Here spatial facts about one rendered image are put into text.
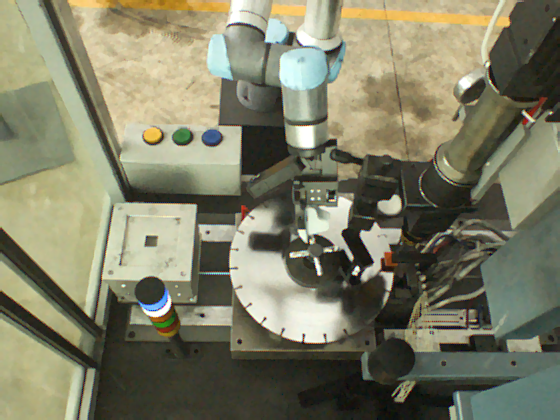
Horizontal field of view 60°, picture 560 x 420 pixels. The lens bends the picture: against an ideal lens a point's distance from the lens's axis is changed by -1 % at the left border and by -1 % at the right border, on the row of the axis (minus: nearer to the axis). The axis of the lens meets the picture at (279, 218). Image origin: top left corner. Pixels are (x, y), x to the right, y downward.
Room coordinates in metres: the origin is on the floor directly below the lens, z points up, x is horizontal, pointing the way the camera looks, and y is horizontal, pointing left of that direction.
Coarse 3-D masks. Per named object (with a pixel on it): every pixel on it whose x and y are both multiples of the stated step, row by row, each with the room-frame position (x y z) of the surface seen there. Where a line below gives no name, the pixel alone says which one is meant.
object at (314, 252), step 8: (312, 240) 0.41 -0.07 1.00; (312, 248) 0.40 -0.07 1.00; (320, 248) 0.40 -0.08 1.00; (328, 248) 0.40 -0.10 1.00; (336, 248) 0.40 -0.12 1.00; (296, 256) 0.38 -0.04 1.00; (312, 256) 0.38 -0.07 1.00; (320, 256) 0.38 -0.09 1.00; (320, 264) 0.37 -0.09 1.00; (320, 272) 0.35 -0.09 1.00
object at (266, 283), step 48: (288, 192) 0.54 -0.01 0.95; (240, 240) 0.42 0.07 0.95; (288, 240) 0.43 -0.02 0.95; (336, 240) 0.45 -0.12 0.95; (384, 240) 0.46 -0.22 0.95; (240, 288) 0.32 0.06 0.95; (288, 288) 0.33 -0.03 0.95; (336, 288) 0.34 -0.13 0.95; (384, 288) 0.35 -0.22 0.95; (288, 336) 0.24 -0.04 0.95; (336, 336) 0.25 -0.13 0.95
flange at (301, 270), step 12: (300, 240) 0.43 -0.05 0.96; (324, 240) 0.44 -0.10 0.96; (288, 252) 0.40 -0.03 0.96; (336, 252) 0.41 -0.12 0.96; (288, 264) 0.37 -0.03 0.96; (300, 264) 0.38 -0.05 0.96; (312, 264) 0.37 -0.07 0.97; (324, 264) 0.38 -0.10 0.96; (336, 264) 0.39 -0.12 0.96; (300, 276) 0.35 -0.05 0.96; (312, 276) 0.36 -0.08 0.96; (324, 276) 0.36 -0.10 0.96
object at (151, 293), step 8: (144, 280) 0.24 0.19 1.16; (152, 280) 0.24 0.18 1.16; (160, 280) 0.24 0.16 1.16; (136, 288) 0.22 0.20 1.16; (144, 288) 0.22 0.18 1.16; (152, 288) 0.23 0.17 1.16; (160, 288) 0.23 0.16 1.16; (136, 296) 0.21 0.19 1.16; (144, 296) 0.21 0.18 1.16; (152, 296) 0.21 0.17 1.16; (160, 296) 0.21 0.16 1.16; (144, 304) 0.20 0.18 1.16; (152, 304) 0.20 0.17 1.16; (160, 304) 0.21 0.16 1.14
